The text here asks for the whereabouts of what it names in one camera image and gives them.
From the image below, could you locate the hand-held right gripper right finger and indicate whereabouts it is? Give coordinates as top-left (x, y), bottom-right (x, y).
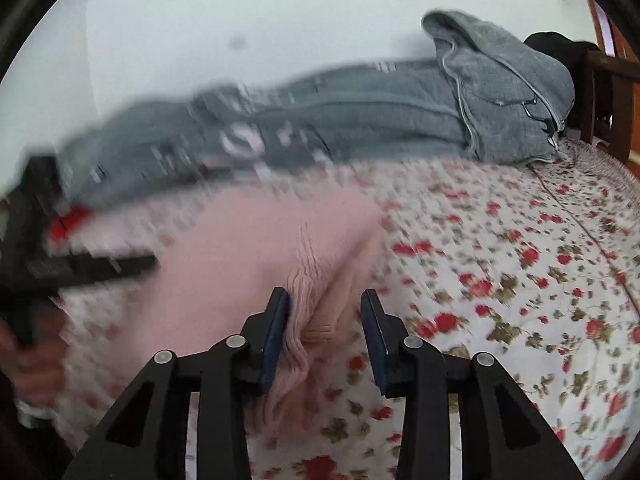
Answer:
top-left (359, 288), bottom-right (586, 480)

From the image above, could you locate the person's left hand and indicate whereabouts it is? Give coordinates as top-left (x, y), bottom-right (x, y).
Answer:
top-left (0, 299), bottom-right (67, 405)

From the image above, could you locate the pink knit sweater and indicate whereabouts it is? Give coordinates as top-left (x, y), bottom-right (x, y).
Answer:
top-left (107, 192), bottom-right (390, 437)

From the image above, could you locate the grey patterned quilt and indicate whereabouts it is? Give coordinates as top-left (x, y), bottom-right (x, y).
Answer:
top-left (55, 9), bottom-right (576, 211)

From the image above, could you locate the black cloth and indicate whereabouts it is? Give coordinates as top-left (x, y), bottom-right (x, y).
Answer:
top-left (524, 31), bottom-right (601, 132)

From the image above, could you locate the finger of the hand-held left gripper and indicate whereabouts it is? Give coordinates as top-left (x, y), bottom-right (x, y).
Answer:
top-left (61, 254), bottom-right (159, 289)

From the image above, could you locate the red cloth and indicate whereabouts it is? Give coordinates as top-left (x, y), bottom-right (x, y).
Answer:
top-left (50, 209), bottom-right (94, 239)

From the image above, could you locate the dark wooden bed frame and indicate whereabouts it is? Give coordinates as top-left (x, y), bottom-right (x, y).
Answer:
top-left (575, 50), bottom-right (640, 165)

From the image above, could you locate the floral bed sheet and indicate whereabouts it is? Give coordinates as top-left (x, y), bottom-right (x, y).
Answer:
top-left (45, 137), bottom-right (640, 480)

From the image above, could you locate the person's left forearm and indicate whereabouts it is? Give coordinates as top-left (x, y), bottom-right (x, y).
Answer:
top-left (0, 370), bottom-right (77, 480)

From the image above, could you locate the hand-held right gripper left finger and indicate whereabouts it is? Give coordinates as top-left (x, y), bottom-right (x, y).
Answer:
top-left (60, 287), bottom-right (292, 480)

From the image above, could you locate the orange wooden door frame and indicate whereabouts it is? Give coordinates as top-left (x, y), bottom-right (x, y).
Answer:
top-left (585, 0), bottom-right (640, 63)

